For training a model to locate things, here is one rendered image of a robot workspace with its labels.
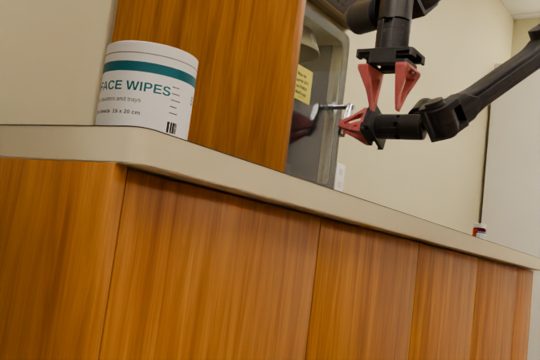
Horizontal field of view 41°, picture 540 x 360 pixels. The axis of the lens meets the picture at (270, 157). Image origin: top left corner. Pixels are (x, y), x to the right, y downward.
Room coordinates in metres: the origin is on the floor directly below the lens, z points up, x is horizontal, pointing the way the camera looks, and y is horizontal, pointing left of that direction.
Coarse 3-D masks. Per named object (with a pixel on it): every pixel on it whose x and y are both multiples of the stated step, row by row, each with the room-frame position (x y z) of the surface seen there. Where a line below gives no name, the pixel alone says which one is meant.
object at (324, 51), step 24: (312, 24) 1.57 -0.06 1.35; (312, 48) 1.58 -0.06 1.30; (336, 48) 1.67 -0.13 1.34; (336, 72) 1.68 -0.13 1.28; (312, 96) 1.60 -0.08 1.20; (336, 96) 1.70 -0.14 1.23; (312, 120) 1.61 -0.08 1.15; (336, 120) 1.71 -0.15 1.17; (288, 144) 1.54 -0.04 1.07; (312, 144) 1.62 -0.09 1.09; (336, 144) 1.72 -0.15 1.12; (288, 168) 1.55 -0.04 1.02; (312, 168) 1.63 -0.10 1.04
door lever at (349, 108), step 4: (332, 104) 1.68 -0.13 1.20; (336, 104) 1.69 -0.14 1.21; (340, 104) 1.68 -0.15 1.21; (344, 104) 1.67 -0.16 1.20; (348, 104) 1.66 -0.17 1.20; (352, 104) 1.66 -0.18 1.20; (332, 108) 1.68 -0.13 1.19; (336, 108) 1.69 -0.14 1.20; (340, 108) 1.68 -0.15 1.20; (344, 108) 1.67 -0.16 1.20; (348, 108) 1.66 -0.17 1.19; (352, 108) 1.66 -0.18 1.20; (344, 112) 1.66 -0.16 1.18; (348, 112) 1.65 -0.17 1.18; (352, 112) 1.67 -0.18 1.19; (344, 116) 1.66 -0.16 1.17; (348, 116) 1.65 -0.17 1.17; (348, 124) 1.65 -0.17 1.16; (340, 128) 1.65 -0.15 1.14; (340, 132) 1.64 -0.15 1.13; (344, 132) 1.64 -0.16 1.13; (340, 136) 1.65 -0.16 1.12; (344, 136) 1.64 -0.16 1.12
